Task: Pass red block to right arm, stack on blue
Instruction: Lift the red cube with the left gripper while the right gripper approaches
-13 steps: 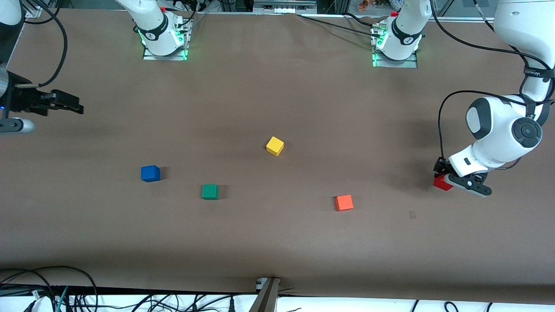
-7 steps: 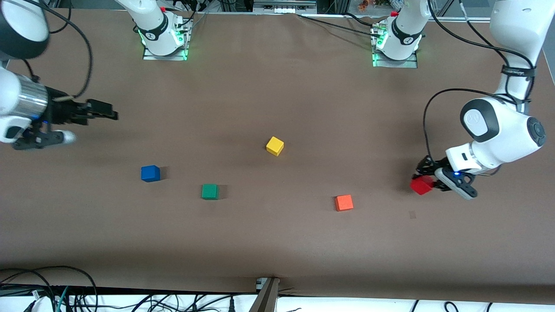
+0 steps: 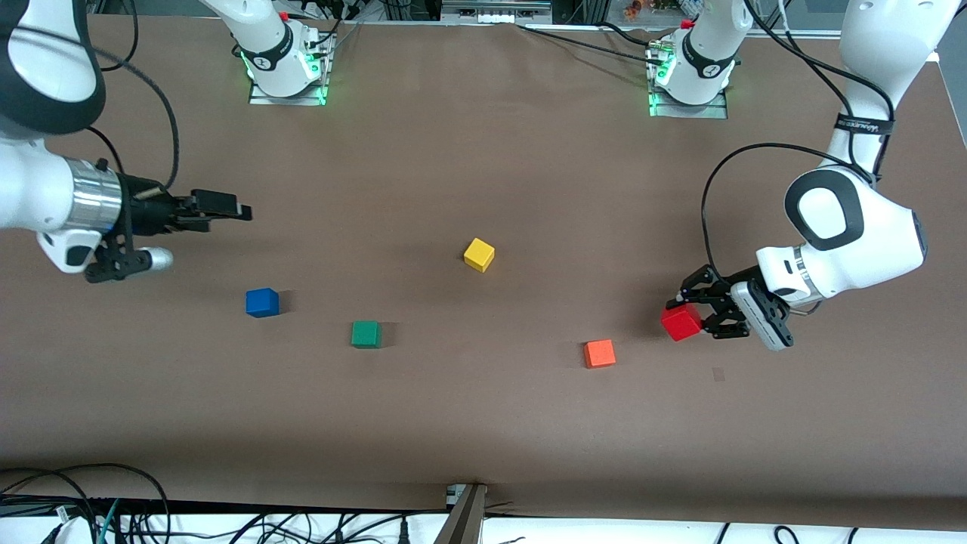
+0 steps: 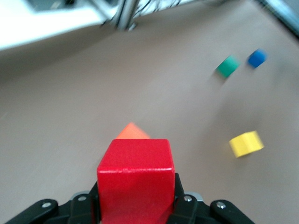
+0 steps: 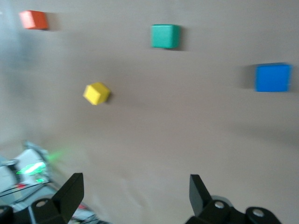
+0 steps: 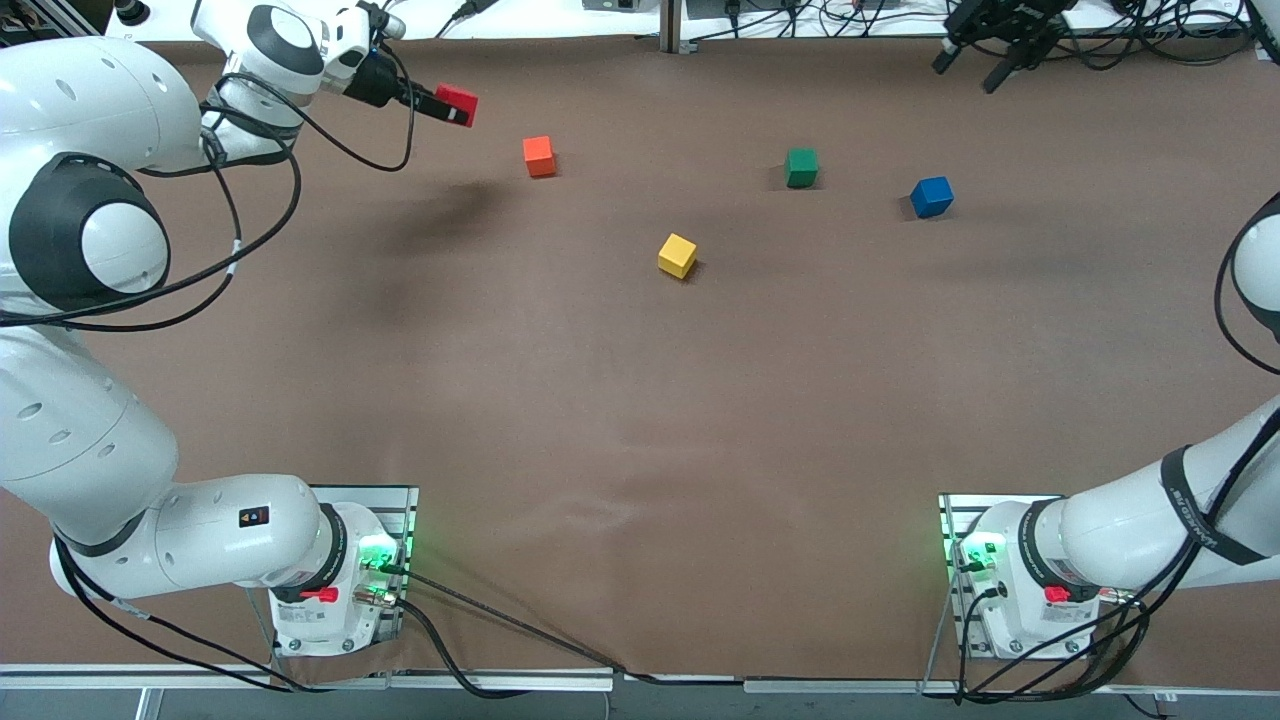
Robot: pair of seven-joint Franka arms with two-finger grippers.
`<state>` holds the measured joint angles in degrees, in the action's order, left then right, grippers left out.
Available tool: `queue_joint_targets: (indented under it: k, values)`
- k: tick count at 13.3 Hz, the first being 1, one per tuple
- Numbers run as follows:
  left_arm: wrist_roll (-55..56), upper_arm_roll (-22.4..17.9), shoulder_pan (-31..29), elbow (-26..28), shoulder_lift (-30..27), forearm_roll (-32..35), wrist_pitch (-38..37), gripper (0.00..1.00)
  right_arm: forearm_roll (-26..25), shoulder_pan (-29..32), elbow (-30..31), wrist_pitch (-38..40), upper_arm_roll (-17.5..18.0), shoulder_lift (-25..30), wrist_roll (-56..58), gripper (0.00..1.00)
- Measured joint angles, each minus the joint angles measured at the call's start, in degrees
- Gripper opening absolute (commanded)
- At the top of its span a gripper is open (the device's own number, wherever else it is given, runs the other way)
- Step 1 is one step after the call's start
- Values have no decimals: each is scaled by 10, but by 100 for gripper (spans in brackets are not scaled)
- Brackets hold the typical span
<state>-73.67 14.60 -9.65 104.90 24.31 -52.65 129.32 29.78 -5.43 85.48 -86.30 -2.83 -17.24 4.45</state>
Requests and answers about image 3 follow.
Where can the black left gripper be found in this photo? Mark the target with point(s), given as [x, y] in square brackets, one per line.
[724, 291]

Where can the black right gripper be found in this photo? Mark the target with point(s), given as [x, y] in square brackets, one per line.
[145, 208]

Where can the red wooden block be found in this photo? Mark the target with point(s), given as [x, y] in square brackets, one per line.
[680, 323]

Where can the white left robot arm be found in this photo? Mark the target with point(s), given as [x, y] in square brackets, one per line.
[869, 234]

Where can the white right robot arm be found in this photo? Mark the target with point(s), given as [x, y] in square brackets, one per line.
[38, 189]

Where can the blue wooden block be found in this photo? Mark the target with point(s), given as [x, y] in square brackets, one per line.
[262, 303]

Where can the orange wooden block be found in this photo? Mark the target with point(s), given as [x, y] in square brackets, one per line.
[599, 354]

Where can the green wooden block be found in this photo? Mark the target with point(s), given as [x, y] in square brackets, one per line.
[366, 335]

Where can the yellow wooden block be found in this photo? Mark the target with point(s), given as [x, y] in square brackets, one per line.
[479, 254]

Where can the brown table cover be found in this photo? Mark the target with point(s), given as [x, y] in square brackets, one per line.
[483, 423]

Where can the white power strip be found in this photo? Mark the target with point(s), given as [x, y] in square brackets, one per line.
[495, 15]

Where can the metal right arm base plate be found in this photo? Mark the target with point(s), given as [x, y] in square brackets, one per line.
[302, 100]

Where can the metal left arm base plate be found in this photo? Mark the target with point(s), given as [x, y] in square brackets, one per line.
[680, 112]

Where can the aluminium frame rail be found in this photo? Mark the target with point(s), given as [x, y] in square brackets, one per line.
[820, 33]

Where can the metal camera post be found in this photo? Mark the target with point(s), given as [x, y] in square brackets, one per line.
[464, 521]

